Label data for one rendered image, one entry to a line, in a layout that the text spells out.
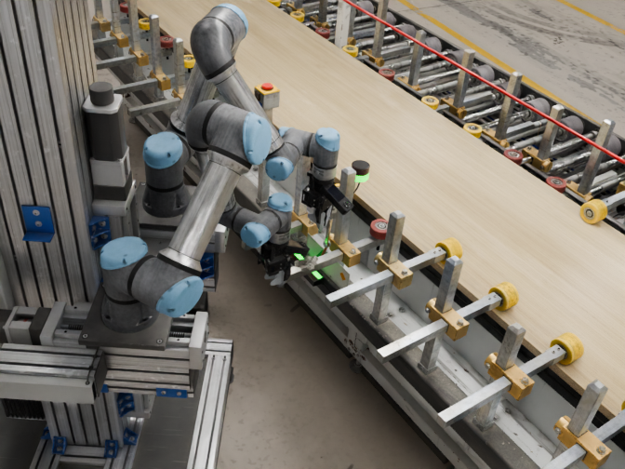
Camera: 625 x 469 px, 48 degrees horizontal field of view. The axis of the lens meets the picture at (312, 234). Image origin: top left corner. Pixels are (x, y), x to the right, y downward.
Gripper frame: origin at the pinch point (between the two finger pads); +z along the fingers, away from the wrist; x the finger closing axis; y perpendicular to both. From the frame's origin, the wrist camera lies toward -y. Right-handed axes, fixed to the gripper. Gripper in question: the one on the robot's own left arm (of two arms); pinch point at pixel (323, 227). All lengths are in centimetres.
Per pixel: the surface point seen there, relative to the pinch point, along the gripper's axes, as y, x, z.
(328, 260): -3.1, -1.1, 13.0
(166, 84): 131, -60, 18
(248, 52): 115, -102, 10
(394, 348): -44, 28, 2
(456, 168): -13, -76, 8
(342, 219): -1.8, -9.1, 0.6
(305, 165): 21.3, -18.6, -5.8
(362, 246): -8.0, -14.7, 12.6
